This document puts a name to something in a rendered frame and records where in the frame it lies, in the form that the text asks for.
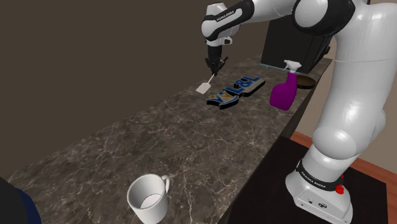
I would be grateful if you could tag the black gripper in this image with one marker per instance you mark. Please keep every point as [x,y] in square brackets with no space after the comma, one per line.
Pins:
[214,57]

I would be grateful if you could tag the white spatula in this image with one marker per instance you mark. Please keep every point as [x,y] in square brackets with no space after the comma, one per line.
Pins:
[203,88]

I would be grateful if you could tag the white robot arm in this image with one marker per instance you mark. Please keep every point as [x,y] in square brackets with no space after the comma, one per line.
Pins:
[350,93]

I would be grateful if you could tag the blue and yellow letter sign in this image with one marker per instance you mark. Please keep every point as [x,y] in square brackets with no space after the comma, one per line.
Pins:
[237,92]

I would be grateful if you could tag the black box appliance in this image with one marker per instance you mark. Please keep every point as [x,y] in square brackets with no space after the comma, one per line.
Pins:
[288,46]

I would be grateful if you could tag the purple spray bottle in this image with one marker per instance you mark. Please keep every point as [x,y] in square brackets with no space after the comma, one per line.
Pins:
[283,93]

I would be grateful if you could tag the dark brown round plate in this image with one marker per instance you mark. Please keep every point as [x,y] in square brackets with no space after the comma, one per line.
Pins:
[305,82]

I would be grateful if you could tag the dark robot stand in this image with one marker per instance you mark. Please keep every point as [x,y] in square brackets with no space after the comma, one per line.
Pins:
[273,192]

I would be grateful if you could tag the white mug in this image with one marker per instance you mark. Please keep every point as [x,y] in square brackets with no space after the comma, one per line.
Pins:
[149,200]

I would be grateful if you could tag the black and blue object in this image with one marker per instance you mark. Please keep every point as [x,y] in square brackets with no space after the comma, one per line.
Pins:
[15,204]

